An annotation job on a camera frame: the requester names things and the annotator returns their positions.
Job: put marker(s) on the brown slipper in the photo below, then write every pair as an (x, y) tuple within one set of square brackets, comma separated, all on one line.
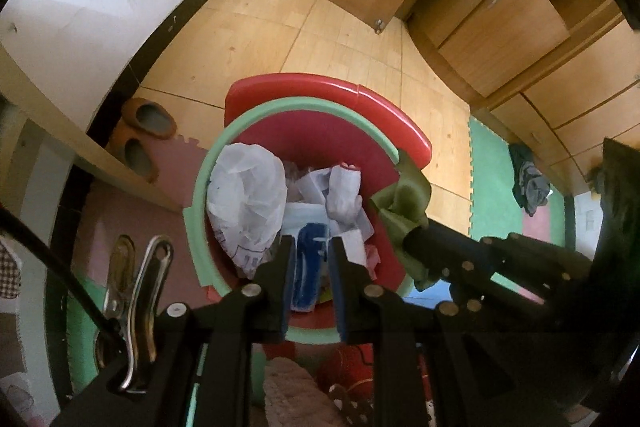
[(150, 119), (135, 157)]

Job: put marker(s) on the red dotted slipper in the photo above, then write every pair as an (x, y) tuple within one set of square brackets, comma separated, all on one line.
[(350, 367)]

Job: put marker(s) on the metal clip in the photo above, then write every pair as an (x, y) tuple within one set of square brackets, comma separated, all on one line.
[(145, 287)]

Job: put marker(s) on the pink textured cloth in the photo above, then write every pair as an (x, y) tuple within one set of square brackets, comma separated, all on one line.
[(372, 257)]

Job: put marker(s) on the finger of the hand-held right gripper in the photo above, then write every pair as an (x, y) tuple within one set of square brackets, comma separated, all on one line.
[(450, 242), (465, 287)]

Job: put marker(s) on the white printed plastic bag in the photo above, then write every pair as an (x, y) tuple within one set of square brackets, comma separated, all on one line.
[(245, 197)]

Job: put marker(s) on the colourful foam floor mat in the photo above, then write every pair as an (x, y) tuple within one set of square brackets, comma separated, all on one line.
[(495, 187)]

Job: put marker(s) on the red bin with green rim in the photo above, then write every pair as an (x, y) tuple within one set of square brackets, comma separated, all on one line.
[(350, 132)]

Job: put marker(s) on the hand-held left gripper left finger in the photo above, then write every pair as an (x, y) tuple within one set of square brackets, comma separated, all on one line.
[(285, 287)]

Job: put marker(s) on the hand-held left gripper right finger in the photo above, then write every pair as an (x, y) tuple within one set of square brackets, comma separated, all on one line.
[(340, 297)]

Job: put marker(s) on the small blue wrapper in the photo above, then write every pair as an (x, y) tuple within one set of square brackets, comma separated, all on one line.
[(307, 272)]

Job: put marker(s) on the dark crumpled cloth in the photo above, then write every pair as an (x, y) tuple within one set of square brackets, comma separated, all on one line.
[(530, 187)]

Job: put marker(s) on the white plastic tray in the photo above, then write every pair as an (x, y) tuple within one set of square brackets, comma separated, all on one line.
[(312, 187)]

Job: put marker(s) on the wooden cabinet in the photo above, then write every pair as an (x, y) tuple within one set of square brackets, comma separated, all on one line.
[(500, 37)]

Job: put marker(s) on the green ribbon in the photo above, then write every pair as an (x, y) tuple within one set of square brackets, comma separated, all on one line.
[(405, 202)]

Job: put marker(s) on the beige wooden desk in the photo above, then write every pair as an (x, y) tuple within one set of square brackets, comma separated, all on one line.
[(75, 142)]

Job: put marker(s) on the white cloth with pink trim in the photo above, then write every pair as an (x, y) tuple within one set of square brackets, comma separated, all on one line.
[(345, 192)]

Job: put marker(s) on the pink fuzzy trouser leg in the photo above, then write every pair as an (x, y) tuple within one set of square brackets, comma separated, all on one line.
[(295, 392)]

